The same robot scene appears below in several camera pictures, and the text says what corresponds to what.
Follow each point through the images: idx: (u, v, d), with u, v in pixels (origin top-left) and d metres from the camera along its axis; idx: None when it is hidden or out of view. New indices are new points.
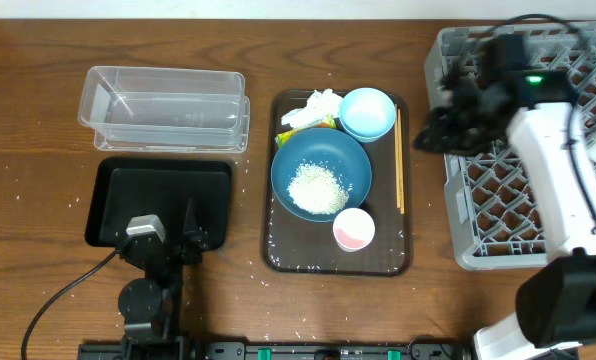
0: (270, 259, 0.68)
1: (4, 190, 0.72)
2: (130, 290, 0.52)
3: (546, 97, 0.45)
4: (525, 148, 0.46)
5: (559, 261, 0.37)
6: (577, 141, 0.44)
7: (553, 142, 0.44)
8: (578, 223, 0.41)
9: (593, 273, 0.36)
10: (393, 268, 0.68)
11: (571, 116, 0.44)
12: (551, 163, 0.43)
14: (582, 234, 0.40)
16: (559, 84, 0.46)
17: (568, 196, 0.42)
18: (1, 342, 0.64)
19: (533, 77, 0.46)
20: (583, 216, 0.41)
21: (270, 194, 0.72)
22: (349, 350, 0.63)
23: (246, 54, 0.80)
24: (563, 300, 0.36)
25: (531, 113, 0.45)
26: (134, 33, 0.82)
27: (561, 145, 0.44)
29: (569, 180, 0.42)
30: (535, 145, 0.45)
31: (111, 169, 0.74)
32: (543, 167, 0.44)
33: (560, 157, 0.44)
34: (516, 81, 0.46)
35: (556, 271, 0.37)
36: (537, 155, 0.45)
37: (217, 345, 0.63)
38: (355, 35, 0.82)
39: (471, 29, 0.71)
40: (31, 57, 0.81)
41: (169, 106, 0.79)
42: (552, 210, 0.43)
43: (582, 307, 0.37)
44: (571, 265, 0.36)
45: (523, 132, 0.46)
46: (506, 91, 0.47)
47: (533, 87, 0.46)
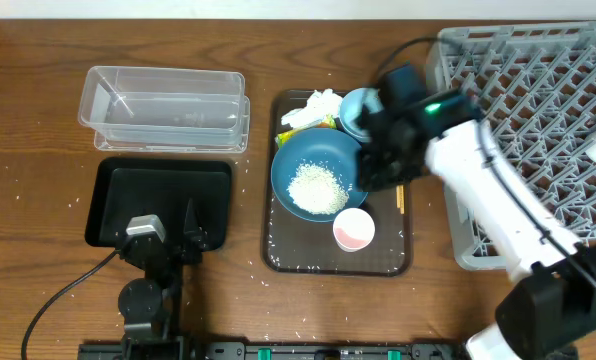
0: (270, 259, 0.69)
1: (4, 190, 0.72)
2: (130, 290, 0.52)
3: (449, 123, 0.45)
4: (452, 177, 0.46)
5: (520, 287, 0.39)
6: (494, 157, 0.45)
7: (474, 165, 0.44)
8: (524, 238, 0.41)
9: (556, 284, 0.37)
10: (393, 268, 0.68)
11: (481, 133, 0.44)
12: (479, 187, 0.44)
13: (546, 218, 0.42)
14: (532, 247, 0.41)
16: (456, 105, 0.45)
17: (505, 214, 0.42)
18: (0, 341, 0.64)
19: (431, 106, 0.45)
20: (527, 229, 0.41)
21: (270, 194, 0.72)
22: (349, 350, 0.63)
23: (246, 54, 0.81)
24: (539, 318, 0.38)
25: (442, 143, 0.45)
26: (134, 33, 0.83)
27: (482, 164, 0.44)
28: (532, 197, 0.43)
29: (501, 198, 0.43)
30: (460, 172, 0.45)
31: (111, 168, 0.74)
32: (475, 190, 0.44)
33: (486, 176, 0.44)
34: (417, 115, 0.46)
35: (524, 293, 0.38)
36: (465, 182, 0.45)
37: (217, 345, 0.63)
38: (354, 35, 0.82)
39: (472, 30, 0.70)
40: (32, 57, 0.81)
41: (169, 106, 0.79)
42: (498, 230, 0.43)
43: (555, 317, 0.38)
44: (536, 284, 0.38)
45: (442, 163, 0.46)
46: (410, 127, 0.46)
47: (432, 116, 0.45)
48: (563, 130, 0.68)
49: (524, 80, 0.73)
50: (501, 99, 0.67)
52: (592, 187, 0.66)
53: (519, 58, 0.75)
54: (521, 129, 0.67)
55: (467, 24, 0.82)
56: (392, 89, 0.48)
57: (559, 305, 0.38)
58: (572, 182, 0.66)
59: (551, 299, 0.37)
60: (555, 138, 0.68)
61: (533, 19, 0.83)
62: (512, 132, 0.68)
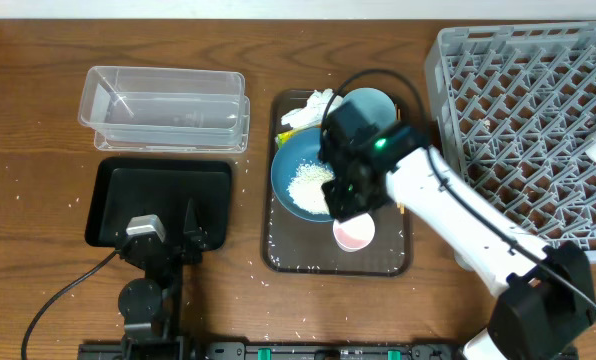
0: (270, 259, 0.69)
1: (4, 190, 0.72)
2: (130, 290, 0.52)
3: (398, 155, 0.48)
4: (415, 204, 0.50)
5: (502, 302, 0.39)
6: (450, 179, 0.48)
7: (430, 190, 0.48)
8: (493, 252, 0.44)
9: (533, 295, 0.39)
10: (393, 268, 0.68)
11: (430, 159, 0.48)
12: (442, 210, 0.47)
13: (511, 229, 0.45)
14: (503, 259, 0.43)
16: (402, 137, 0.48)
17: (470, 232, 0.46)
18: (1, 341, 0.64)
19: (379, 141, 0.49)
20: (495, 243, 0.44)
21: (270, 194, 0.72)
22: (349, 350, 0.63)
23: (246, 54, 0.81)
24: (529, 332, 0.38)
25: (395, 175, 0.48)
26: (134, 33, 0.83)
27: (437, 188, 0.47)
28: (493, 210, 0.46)
29: (462, 216, 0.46)
30: (420, 198, 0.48)
31: (111, 169, 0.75)
32: (439, 213, 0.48)
33: (445, 200, 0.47)
34: (367, 150, 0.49)
35: (507, 310, 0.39)
36: (428, 206, 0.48)
37: (217, 345, 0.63)
38: (354, 35, 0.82)
39: (471, 30, 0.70)
40: (31, 57, 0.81)
41: (169, 106, 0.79)
42: (469, 248, 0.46)
43: (544, 326, 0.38)
44: (514, 296, 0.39)
45: (401, 192, 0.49)
46: (365, 166, 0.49)
47: (382, 151, 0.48)
48: (563, 130, 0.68)
49: (524, 80, 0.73)
50: (501, 99, 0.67)
52: (591, 187, 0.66)
53: (519, 59, 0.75)
54: (522, 129, 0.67)
55: (467, 24, 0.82)
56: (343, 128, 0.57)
57: (543, 313, 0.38)
58: (572, 182, 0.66)
59: (533, 309, 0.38)
60: (555, 138, 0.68)
61: (533, 19, 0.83)
62: (512, 132, 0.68)
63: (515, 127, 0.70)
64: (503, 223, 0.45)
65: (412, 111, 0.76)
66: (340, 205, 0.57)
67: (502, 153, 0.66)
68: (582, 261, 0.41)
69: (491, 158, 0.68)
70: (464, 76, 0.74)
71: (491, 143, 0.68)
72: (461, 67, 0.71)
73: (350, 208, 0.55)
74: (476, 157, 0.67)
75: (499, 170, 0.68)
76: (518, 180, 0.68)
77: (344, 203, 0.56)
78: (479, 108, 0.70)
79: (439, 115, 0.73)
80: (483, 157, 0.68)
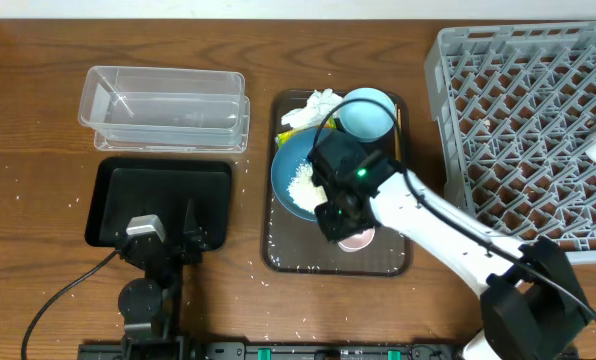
0: (270, 259, 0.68)
1: (4, 190, 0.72)
2: (130, 290, 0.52)
3: (380, 181, 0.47)
4: (396, 223, 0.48)
5: (484, 302, 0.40)
6: (425, 194, 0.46)
7: (409, 209, 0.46)
8: (472, 259, 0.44)
9: (514, 292, 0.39)
10: (393, 268, 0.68)
11: (407, 179, 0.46)
12: (421, 225, 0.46)
13: (488, 233, 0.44)
14: (483, 263, 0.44)
16: (382, 164, 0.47)
17: (450, 241, 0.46)
18: (1, 341, 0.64)
19: (360, 170, 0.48)
20: (474, 249, 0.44)
21: (270, 194, 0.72)
22: (349, 350, 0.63)
23: (247, 54, 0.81)
24: (514, 327, 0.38)
25: (377, 199, 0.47)
26: (134, 33, 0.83)
27: (415, 206, 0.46)
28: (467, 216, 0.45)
29: (441, 228, 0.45)
30: (400, 217, 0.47)
31: (111, 168, 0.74)
32: (419, 227, 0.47)
33: (422, 215, 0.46)
34: (349, 180, 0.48)
35: (489, 308, 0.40)
36: (407, 222, 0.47)
37: (217, 345, 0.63)
38: (354, 35, 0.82)
39: (471, 30, 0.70)
40: (31, 57, 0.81)
41: (169, 106, 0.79)
42: (451, 256, 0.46)
43: (531, 321, 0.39)
44: (496, 294, 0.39)
45: (383, 215, 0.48)
46: (349, 195, 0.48)
47: (364, 178, 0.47)
48: (563, 130, 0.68)
49: (524, 80, 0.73)
50: (501, 99, 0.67)
52: (592, 187, 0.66)
53: (519, 58, 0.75)
54: (522, 129, 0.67)
55: (467, 24, 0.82)
56: (325, 156, 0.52)
57: (527, 308, 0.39)
58: (572, 182, 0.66)
59: (514, 305, 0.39)
60: (555, 138, 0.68)
61: (533, 19, 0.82)
62: (512, 132, 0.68)
63: (515, 127, 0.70)
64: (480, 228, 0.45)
65: (412, 111, 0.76)
66: (330, 227, 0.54)
67: (502, 153, 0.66)
68: (559, 254, 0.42)
69: (491, 158, 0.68)
70: (464, 76, 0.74)
71: (491, 143, 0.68)
72: (461, 67, 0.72)
73: (341, 229, 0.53)
74: (477, 157, 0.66)
75: (499, 170, 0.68)
76: (518, 180, 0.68)
77: (335, 225, 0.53)
78: (479, 108, 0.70)
79: (439, 115, 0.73)
80: (483, 157, 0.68)
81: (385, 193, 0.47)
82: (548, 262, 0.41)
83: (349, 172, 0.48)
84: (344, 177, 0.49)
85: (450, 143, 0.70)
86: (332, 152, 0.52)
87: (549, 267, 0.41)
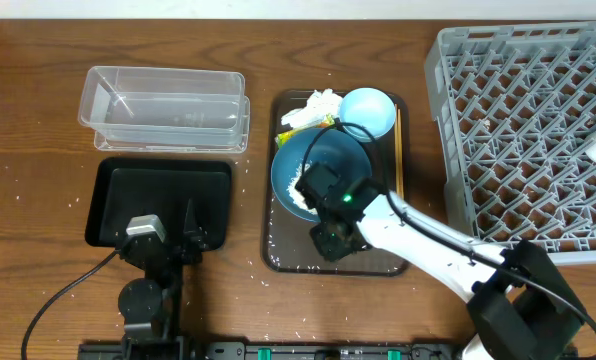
0: (270, 259, 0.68)
1: (4, 190, 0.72)
2: (130, 290, 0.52)
3: (365, 204, 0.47)
4: (384, 243, 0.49)
5: (470, 309, 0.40)
6: (406, 212, 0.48)
7: (393, 228, 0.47)
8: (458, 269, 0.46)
9: (498, 297, 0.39)
10: (393, 268, 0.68)
11: (388, 198, 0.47)
12: (406, 242, 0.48)
13: (469, 242, 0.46)
14: (468, 272, 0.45)
16: (364, 189, 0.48)
17: (435, 254, 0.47)
18: (1, 341, 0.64)
19: (345, 197, 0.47)
20: (457, 259, 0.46)
21: (270, 194, 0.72)
22: (349, 350, 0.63)
23: (247, 54, 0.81)
24: (503, 330, 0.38)
25: (364, 222, 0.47)
26: (134, 33, 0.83)
27: (398, 224, 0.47)
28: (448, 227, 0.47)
29: (425, 242, 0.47)
30: (386, 236, 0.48)
31: (111, 168, 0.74)
32: (405, 244, 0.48)
33: (406, 232, 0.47)
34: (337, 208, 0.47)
35: (475, 315, 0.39)
36: (392, 241, 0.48)
37: (217, 345, 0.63)
38: (354, 35, 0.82)
39: (471, 30, 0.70)
40: (31, 57, 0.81)
41: (169, 106, 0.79)
42: (438, 269, 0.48)
43: (518, 321, 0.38)
44: (481, 301, 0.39)
45: (371, 237, 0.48)
46: (339, 222, 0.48)
47: (351, 204, 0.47)
48: (563, 130, 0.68)
49: (524, 80, 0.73)
50: (501, 99, 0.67)
52: (591, 187, 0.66)
53: (519, 58, 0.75)
54: (522, 129, 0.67)
55: (467, 24, 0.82)
56: (313, 184, 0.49)
57: (514, 312, 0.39)
58: (572, 181, 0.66)
59: (500, 307, 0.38)
60: (555, 138, 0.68)
61: (533, 19, 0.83)
62: (512, 132, 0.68)
63: (515, 127, 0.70)
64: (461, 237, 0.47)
65: (412, 111, 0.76)
66: (327, 249, 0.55)
67: (502, 153, 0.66)
68: (543, 256, 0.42)
69: (491, 158, 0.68)
70: (464, 76, 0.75)
71: (492, 143, 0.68)
72: (461, 67, 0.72)
73: (339, 251, 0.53)
74: (476, 157, 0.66)
75: (499, 170, 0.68)
76: (518, 180, 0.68)
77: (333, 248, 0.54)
78: (479, 108, 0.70)
79: (439, 115, 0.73)
80: (483, 157, 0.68)
81: (370, 217, 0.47)
82: (533, 265, 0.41)
83: (338, 200, 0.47)
84: (333, 206, 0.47)
85: (450, 143, 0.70)
86: (320, 177, 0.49)
87: (535, 269, 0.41)
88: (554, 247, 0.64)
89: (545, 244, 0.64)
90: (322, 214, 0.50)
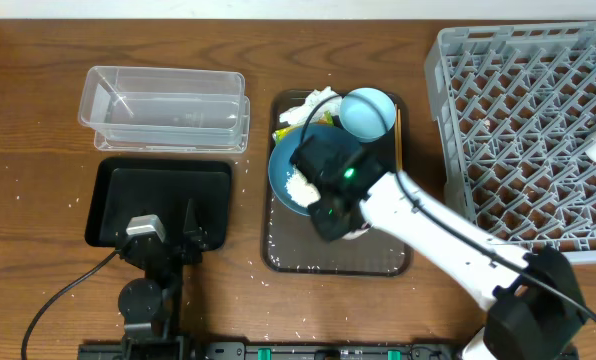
0: (270, 259, 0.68)
1: (4, 190, 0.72)
2: (130, 290, 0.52)
3: (368, 182, 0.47)
4: (393, 228, 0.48)
5: (490, 313, 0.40)
6: (420, 198, 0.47)
7: (404, 213, 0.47)
8: (474, 267, 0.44)
9: (519, 305, 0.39)
10: (393, 268, 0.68)
11: (399, 181, 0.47)
12: (419, 231, 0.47)
13: (488, 242, 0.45)
14: (485, 272, 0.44)
16: (367, 164, 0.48)
17: (451, 249, 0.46)
18: (1, 341, 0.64)
19: (346, 171, 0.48)
20: (475, 258, 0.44)
21: (270, 194, 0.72)
22: (349, 350, 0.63)
23: (247, 54, 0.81)
24: (520, 337, 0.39)
25: (368, 203, 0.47)
26: (134, 33, 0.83)
27: (411, 210, 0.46)
28: (466, 224, 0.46)
29: (439, 233, 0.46)
30: (395, 221, 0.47)
31: (111, 169, 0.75)
32: (418, 235, 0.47)
33: (419, 220, 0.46)
34: (336, 182, 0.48)
35: (495, 320, 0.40)
36: (403, 229, 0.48)
37: (217, 345, 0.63)
38: (354, 35, 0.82)
39: (471, 30, 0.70)
40: (32, 57, 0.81)
41: (169, 106, 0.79)
42: (453, 265, 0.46)
43: (537, 331, 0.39)
44: (502, 307, 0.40)
45: (377, 219, 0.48)
46: (336, 196, 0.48)
47: (351, 179, 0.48)
48: (563, 130, 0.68)
49: (524, 80, 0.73)
50: (501, 99, 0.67)
52: (592, 187, 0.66)
53: (519, 59, 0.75)
54: (522, 129, 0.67)
55: (466, 24, 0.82)
56: (310, 157, 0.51)
57: (533, 319, 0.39)
58: (572, 181, 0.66)
59: (521, 317, 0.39)
60: (555, 138, 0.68)
61: (533, 19, 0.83)
62: (512, 132, 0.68)
63: (515, 127, 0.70)
64: (481, 236, 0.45)
65: (412, 111, 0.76)
66: (322, 229, 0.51)
67: (502, 153, 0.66)
68: (564, 263, 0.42)
69: (491, 158, 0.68)
70: (464, 76, 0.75)
71: (491, 143, 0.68)
72: (461, 67, 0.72)
73: (334, 232, 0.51)
74: (476, 157, 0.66)
75: (499, 170, 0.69)
76: (518, 180, 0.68)
77: (328, 229, 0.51)
78: (479, 108, 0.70)
79: (439, 115, 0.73)
80: (483, 157, 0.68)
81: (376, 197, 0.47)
82: (554, 273, 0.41)
83: (336, 173, 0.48)
84: (329, 179, 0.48)
85: (450, 143, 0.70)
86: (317, 151, 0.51)
87: (557, 278, 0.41)
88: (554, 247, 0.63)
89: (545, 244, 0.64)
90: (318, 189, 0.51)
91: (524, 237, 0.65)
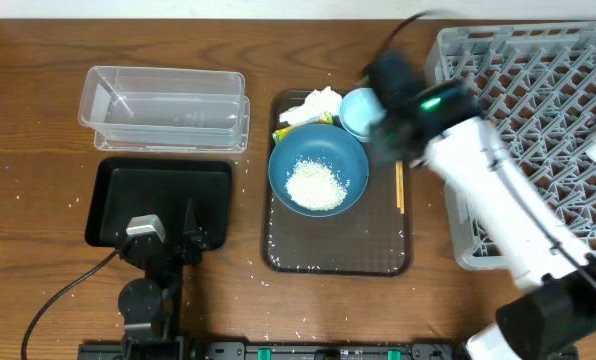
0: (270, 259, 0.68)
1: (4, 190, 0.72)
2: (130, 290, 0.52)
3: (451, 121, 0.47)
4: (463, 180, 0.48)
5: (530, 295, 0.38)
6: (502, 162, 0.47)
7: (481, 169, 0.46)
8: (532, 246, 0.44)
9: (560, 299, 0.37)
10: (393, 268, 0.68)
11: (484, 136, 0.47)
12: (486, 193, 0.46)
13: (556, 227, 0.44)
14: (540, 254, 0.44)
16: (453, 99, 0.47)
17: (515, 221, 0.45)
18: (1, 341, 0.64)
19: (430, 101, 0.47)
20: (535, 235, 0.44)
21: (270, 194, 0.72)
22: (349, 350, 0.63)
23: (246, 53, 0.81)
24: (547, 328, 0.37)
25: (443, 143, 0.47)
26: (134, 33, 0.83)
27: (489, 170, 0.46)
28: (540, 205, 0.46)
29: (510, 202, 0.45)
30: (467, 171, 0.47)
31: (112, 169, 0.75)
32: (483, 197, 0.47)
33: (492, 181, 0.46)
34: (411, 109, 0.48)
35: (530, 303, 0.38)
36: (473, 184, 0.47)
37: (217, 345, 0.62)
38: (354, 35, 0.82)
39: (471, 30, 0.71)
40: (32, 57, 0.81)
41: (169, 106, 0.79)
42: (510, 238, 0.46)
43: (568, 327, 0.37)
44: (543, 295, 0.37)
45: (447, 164, 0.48)
46: (407, 121, 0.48)
47: (432, 111, 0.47)
48: (563, 129, 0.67)
49: (524, 80, 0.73)
50: (501, 99, 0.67)
52: (591, 187, 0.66)
53: (519, 58, 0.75)
54: (521, 129, 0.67)
55: (467, 24, 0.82)
56: (385, 79, 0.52)
57: (567, 315, 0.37)
58: (572, 181, 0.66)
59: (563, 311, 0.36)
60: (555, 138, 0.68)
61: (533, 19, 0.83)
62: (512, 132, 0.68)
63: (515, 127, 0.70)
64: (550, 222, 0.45)
65: None
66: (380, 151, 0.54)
67: None
68: None
69: None
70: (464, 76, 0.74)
71: None
72: (461, 67, 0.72)
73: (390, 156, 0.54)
74: None
75: None
76: None
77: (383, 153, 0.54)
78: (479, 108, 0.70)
79: None
80: None
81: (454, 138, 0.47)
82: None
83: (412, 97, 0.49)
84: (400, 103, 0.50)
85: None
86: (392, 74, 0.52)
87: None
88: None
89: None
90: (386, 113, 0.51)
91: None
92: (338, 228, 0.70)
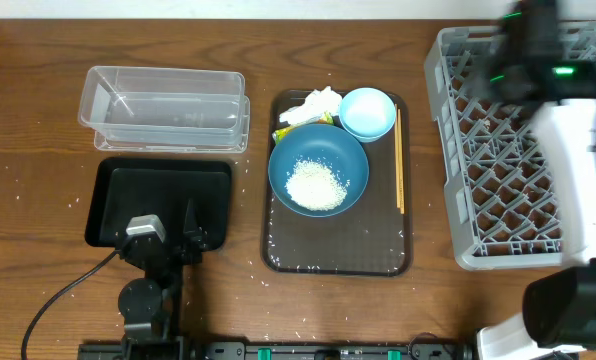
0: (270, 259, 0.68)
1: (4, 190, 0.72)
2: (130, 290, 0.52)
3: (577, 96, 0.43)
4: (557, 143, 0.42)
5: (571, 270, 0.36)
6: None
7: (583, 142, 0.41)
8: None
9: None
10: (393, 268, 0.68)
11: None
12: (576, 166, 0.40)
13: None
14: None
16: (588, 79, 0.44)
17: (591, 201, 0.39)
18: (1, 341, 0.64)
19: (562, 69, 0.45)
20: None
21: (270, 194, 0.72)
22: (349, 350, 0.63)
23: (246, 54, 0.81)
24: (576, 307, 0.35)
25: (559, 111, 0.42)
26: (134, 33, 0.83)
27: (591, 147, 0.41)
28: None
29: (595, 183, 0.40)
30: (571, 137, 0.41)
31: (111, 168, 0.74)
32: (571, 167, 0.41)
33: (589, 158, 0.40)
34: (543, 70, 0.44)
35: (569, 279, 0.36)
36: (565, 150, 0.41)
37: (217, 345, 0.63)
38: (355, 35, 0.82)
39: (471, 30, 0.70)
40: (32, 57, 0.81)
41: (169, 106, 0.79)
42: (576, 214, 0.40)
43: (594, 315, 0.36)
44: (587, 275, 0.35)
45: (554, 122, 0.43)
46: (531, 80, 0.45)
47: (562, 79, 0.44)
48: None
49: None
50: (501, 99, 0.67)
52: None
53: None
54: (522, 129, 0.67)
55: (467, 24, 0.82)
56: (531, 30, 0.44)
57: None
58: None
59: None
60: None
61: None
62: (512, 132, 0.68)
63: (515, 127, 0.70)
64: None
65: (412, 111, 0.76)
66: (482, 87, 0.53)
67: (502, 153, 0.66)
68: None
69: (491, 158, 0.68)
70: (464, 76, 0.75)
71: (492, 143, 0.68)
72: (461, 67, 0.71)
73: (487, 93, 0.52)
74: (477, 157, 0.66)
75: (498, 170, 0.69)
76: (518, 180, 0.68)
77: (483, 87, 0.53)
78: (479, 108, 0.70)
79: (439, 115, 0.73)
80: (483, 157, 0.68)
81: (572, 108, 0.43)
82: None
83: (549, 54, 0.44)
84: (508, 48, 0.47)
85: (450, 143, 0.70)
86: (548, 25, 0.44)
87: None
88: (554, 247, 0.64)
89: (545, 244, 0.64)
90: (510, 59, 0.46)
91: (524, 237, 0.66)
92: (338, 228, 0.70)
